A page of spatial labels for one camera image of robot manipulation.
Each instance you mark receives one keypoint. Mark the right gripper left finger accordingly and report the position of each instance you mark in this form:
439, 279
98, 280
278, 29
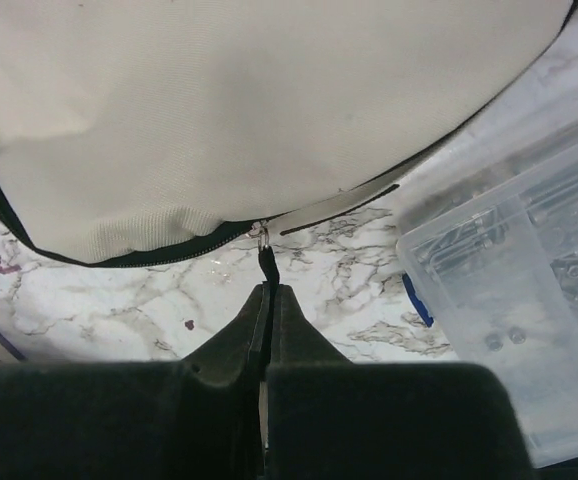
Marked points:
194, 418

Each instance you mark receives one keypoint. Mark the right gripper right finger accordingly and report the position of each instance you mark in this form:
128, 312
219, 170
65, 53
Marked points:
329, 418

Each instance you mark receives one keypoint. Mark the cream canvas backpack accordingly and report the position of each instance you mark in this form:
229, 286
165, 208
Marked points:
138, 133

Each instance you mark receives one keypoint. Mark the clear plastic organizer box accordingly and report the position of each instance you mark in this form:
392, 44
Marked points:
490, 254

